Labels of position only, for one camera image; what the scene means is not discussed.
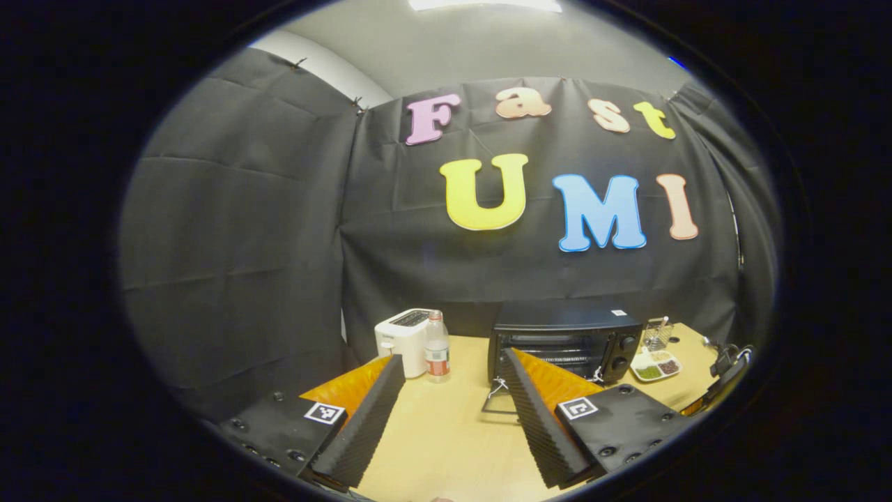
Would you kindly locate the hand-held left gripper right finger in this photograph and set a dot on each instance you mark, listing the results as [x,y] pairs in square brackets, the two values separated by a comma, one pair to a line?
[540,425]

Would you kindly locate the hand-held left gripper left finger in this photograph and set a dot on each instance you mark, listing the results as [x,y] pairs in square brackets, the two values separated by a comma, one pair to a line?
[362,432]

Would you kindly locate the black electric oven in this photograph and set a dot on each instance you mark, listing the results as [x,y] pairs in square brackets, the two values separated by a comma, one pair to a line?
[564,317]

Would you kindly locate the white divided dish of beans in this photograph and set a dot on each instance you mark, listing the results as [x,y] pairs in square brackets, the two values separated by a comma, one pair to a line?
[655,366]

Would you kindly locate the white toaster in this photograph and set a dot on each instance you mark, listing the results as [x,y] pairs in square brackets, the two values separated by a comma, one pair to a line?
[401,341]

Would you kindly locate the clear red-label plastic bottle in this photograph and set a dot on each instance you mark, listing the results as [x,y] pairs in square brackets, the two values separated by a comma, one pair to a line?
[437,352]

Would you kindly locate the black backdrop cloth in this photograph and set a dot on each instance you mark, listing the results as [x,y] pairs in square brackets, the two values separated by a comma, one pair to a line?
[237,265]

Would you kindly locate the large ceiling light panel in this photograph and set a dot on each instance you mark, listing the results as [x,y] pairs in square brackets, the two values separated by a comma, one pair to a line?
[484,5]

